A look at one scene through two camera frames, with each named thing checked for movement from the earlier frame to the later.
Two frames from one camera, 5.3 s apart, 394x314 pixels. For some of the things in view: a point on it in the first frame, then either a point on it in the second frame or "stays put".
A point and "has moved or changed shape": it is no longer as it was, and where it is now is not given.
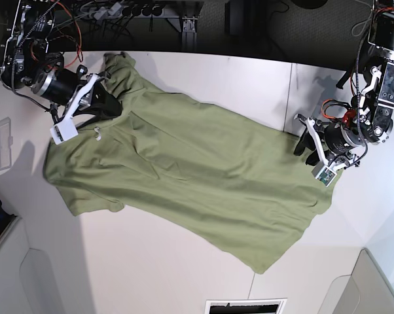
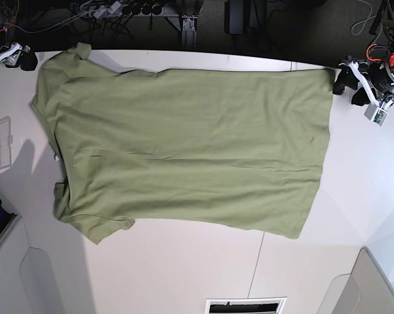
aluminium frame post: [189, 34] stays put
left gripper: [80, 98] → [10, 55]
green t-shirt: [191, 169] has moved or changed shape
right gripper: [338, 146] → [347, 78]
